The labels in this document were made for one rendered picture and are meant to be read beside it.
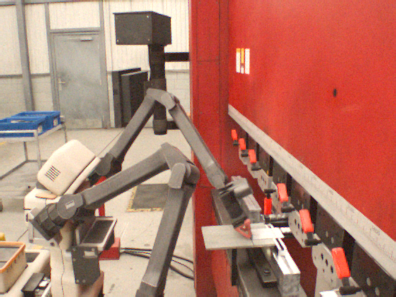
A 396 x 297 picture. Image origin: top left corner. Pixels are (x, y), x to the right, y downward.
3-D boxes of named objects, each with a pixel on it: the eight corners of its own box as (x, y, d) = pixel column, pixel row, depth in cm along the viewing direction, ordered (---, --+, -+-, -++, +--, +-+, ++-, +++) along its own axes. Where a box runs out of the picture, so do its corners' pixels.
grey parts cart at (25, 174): (27, 185, 499) (18, 116, 475) (74, 185, 498) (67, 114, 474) (-7, 213, 412) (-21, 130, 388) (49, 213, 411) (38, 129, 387)
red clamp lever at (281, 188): (276, 182, 115) (282, 211, 109) (288, 182, 115) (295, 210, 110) (274, 185, 117) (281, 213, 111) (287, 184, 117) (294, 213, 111)
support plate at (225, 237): (201, 228, 158) (201, 226, 158) (263, 225, 160) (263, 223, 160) (206, 250, 141) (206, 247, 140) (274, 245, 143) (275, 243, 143)
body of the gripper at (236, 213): (243, 208, 152) (235, 194, 150) (248, 219, 142) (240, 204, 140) (229, 216, 152) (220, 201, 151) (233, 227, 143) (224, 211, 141)
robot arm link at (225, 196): (216, 190, 147) (216, 196, 142) (232, 182, 146) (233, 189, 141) (224, 204, 149) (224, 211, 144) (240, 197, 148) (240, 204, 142)
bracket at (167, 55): (165, 61, 277) (165, 51, 275) (199, 61, 279) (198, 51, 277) (165, 63, 238) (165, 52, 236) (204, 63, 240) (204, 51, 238)
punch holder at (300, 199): (287, 226, 118) (290, 177, 114) (313, 225, 118) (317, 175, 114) (304, 250, 103) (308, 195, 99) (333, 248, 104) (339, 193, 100)
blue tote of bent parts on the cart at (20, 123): (8, 132, 435) (6, 117, 431) (47, 131, 435) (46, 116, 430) (-8, 139, 401) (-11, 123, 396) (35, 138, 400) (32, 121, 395)
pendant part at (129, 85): (136, 116, 282) (134, 66, 273) (152, 116, 280) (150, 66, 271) (114, 128, 239) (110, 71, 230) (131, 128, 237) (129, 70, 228)
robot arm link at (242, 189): (216, 177, 152) (211, 177, 144) (242, 165, 149) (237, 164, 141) (228, 205, 149) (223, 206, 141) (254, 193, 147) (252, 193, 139)
